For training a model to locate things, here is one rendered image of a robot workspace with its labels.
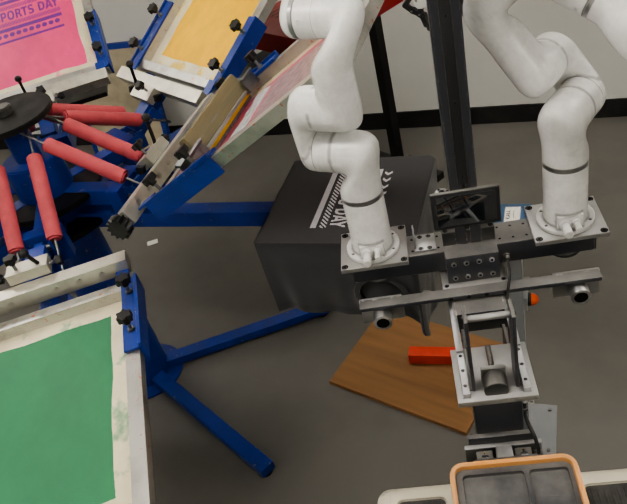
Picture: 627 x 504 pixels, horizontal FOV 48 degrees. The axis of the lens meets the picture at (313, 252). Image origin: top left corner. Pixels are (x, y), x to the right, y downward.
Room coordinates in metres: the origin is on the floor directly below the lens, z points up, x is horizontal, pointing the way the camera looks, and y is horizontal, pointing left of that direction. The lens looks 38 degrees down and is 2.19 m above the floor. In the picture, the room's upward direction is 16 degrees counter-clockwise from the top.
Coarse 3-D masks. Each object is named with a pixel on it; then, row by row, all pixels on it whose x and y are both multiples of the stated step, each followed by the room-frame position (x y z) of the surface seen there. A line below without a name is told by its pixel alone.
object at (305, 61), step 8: (312, 48) 2.00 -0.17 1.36; (304, 56) 1.99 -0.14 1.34; (312, 56) 1.89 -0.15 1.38; (296, 64) 1.99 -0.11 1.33; (304, 64) 1.89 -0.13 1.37; (288, 72) 1.98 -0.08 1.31; (296, 72) 1.88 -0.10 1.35; (280, 80) 1.98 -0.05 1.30; (288, 80) 1.88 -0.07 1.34; (272, 88) 1.97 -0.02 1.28; (280, 88) 1.87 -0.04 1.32; (264, 96) 1.97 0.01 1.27; (272, 96) 1.87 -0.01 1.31; (248, 104) 2.08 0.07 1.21; (240, 120) 1.96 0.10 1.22; (232, 128) 1.95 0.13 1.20
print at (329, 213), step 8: (336, 176) 1.92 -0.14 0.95; (344, 176) 1.91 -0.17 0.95; (384, 176) 1.85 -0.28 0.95; (328, 184) 1.89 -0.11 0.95; (336, 184) 1.88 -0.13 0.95; (384, 184) 1.80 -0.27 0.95; (328, 192) 1.85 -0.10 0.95; (336, 192) 1.83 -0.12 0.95; (384, 192) 1.76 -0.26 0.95; (320, 200) 1.82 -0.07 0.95; (328, 200) 1.80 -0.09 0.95; (336, 200) 1.79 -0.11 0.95; (320, 208) 1.77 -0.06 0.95; (328, 208) 1.76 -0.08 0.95; (336, 208) 1.75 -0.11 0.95; (320, 216) 1.73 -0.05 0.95; (328, 216) 1.72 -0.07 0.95; (336, 216) 1.71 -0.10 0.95; (344, 216) 1.70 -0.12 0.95; (312, 224) 1.71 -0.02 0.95; (320, 224) 1.69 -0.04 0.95; (328, 224) 1.68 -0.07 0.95; (336, 224) 1.67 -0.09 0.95; (344, 224) 1.66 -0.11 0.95
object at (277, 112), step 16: (368, 0) 1.71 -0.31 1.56; (368, 16) 1.64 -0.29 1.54; (368, 32) 1.59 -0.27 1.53; (288, 48) 2.11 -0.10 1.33; (304, 48) 2.07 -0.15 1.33; (272, 64) 2.13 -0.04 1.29; (304, 80) 1.52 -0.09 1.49; (288, 96) 1.52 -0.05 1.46; (272, 112) 1.54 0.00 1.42; (256, 128) 1.56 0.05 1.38; (224, 144) 1.64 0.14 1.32; (240, 144) 1.59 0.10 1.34; (224, 160) 1.61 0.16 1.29; (176, 176) 1.85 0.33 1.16
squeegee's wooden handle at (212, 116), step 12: (228, 84) 2.07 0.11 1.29; (240, 84) 2.10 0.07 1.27; (216, 96) 1.99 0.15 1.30; (228, 96) 2.02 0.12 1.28; (204, 108) 1.94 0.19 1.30; (216, 108) 1.95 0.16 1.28; (228, 108) 1.98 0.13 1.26; (204, 120) 1.88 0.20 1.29; (216, 120) 1.90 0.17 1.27; (192, 132) 1.81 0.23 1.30; (204, 132) 1.84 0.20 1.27; (180, 144) 1.78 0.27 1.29; (192, 144) 1.77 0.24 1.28; (204, 144) 1.80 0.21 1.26
